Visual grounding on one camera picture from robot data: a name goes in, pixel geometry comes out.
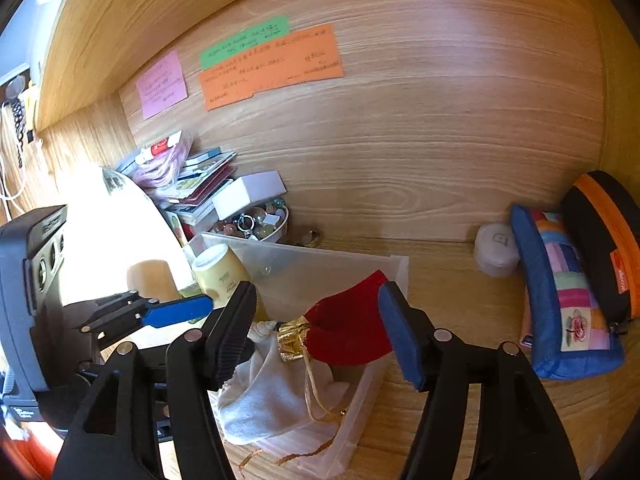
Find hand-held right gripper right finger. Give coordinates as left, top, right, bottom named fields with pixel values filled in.
left=377, top=281, right=581, bottom=480

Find orange sticky note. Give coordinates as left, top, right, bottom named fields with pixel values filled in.
left=198, top=24, right=346, bottom=112

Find white charging cables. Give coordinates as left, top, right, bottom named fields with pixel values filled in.
left=0, top=105, right=32, bottom=202

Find red pouch with gold trim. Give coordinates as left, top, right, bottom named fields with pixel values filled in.
left=277, top=270, right=396, bottom=366

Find wooden desktop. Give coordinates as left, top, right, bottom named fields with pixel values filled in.
left=127, top=237, right=640, bottom=480

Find pink sticky note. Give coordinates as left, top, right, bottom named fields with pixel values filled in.
left=136, top=50, right=189, bottom=121

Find white bowl of trinkets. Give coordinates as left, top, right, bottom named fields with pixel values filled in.
left=215, top=200, right=291, bottom=242

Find small white box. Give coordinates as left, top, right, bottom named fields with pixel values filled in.
left=212, top=171, right=287, bottom=221

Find clear plastic storage bin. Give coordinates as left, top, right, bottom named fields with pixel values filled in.
left=182, top=231, right=410, bottom=478

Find white drawstring pouch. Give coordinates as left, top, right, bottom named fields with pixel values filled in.
left=217, top=320, right=341, bottom=446

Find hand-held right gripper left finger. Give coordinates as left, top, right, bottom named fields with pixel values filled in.
left=52, top=280, right=258, bottom=480

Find white round case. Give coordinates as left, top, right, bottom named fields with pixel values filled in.
left=474, top=222, right=520, bottom=277

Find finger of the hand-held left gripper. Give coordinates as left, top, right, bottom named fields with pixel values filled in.
left=79, top=289, right=215, bottom=347

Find blue patchwork pencil case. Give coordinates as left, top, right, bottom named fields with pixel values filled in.
left=510, top=203, right=627, bottom=379

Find person's left forearm orange sleeve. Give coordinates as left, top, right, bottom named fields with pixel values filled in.
left=0, top=435, right=66, bottom=480

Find black and orange case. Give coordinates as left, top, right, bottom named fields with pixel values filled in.
left=560, top=171, right=640, bottom=333

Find black bead chain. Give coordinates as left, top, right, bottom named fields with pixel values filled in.
left=9, top=96, right=27, bottom=169

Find green sticky note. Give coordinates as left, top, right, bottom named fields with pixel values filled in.
left=200, top=14, right=291, bottom=70

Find pink cord in clear bag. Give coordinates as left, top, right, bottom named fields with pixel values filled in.
left=117, top=131, right=194, bottom=187

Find stack of books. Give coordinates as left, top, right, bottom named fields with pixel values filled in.
left=162, top=149, right=239, bottom=227

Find cream-coloured small bottle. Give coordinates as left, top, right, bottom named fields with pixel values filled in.
left=192, top=244, right=261, bottom=322

